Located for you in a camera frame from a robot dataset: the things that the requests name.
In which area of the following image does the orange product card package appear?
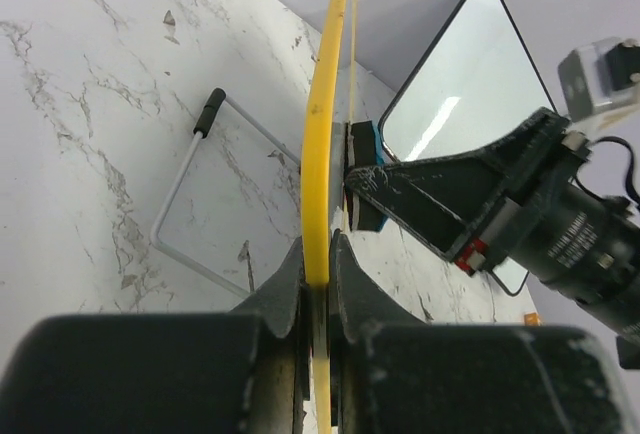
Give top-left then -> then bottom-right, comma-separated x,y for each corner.
523,312 -> 543,326

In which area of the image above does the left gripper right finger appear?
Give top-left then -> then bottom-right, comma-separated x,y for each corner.
330,232 -> 639,433

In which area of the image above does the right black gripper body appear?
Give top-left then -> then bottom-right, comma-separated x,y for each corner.
444,108 -> 588,273

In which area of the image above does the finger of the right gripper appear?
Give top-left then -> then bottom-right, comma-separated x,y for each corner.
369,108 -> 550,259

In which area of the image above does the black framed large whiteboard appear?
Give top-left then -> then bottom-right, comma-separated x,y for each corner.
377,0 -> 559,298

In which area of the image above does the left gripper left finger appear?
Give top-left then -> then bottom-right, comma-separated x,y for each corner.
1,241 -> 308,433

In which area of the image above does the yellow framed small whiteboard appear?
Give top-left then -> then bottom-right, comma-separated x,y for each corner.
300,0 -> 358,433

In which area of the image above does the grey wire whiteboard stand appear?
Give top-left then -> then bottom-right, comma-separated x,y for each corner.
150,87 -> 300,299

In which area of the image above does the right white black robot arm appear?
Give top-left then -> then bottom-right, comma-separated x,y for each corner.
345,108 -> 639,369

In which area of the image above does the blue black whiteboard eraser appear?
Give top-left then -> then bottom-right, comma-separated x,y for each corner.
344,120 -> 387,233

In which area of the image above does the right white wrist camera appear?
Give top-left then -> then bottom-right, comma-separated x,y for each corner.
557,37 -> 639,123

